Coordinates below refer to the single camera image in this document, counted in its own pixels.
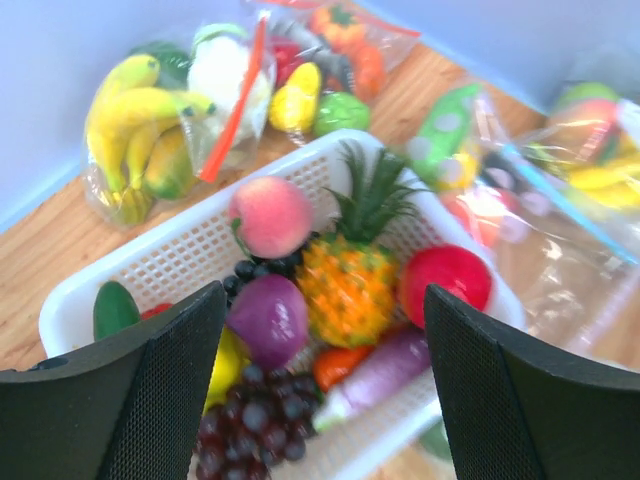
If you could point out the fake pink peach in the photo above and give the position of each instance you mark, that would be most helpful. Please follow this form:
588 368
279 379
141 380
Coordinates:
271 216

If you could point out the fake green cucumber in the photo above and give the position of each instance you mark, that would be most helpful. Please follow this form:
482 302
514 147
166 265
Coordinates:
114 310

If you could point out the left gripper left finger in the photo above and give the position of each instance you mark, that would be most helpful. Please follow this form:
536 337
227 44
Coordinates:
125 407

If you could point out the fake purple eggplant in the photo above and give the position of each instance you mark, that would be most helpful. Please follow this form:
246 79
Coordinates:
393 364

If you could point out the red zip bag with vegetables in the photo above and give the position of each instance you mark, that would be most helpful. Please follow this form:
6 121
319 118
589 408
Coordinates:
333 59

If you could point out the orange zip bag with bananas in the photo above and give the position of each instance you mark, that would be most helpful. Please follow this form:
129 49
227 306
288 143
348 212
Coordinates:
231 64

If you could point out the fake grape bunch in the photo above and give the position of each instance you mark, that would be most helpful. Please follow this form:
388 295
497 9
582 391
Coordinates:
265 420

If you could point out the fake pineapple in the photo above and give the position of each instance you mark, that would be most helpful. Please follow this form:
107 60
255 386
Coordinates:
347 277

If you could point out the fake red chili pepper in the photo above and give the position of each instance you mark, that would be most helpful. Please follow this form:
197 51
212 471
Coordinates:
333 365

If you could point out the fake purple onion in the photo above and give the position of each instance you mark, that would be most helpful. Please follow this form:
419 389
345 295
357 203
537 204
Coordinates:
270 317

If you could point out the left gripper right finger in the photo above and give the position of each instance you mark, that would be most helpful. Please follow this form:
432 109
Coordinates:
516 407

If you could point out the fake banana bunch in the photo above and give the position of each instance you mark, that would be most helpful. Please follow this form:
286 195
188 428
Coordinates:
129 112

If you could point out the fake red strawberry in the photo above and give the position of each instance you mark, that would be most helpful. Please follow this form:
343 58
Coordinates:
149 313

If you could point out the fake red apple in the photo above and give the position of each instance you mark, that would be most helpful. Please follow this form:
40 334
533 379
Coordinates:
451 267

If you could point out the blue zip bag right side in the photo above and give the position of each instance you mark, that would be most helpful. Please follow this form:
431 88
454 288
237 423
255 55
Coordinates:
572 263

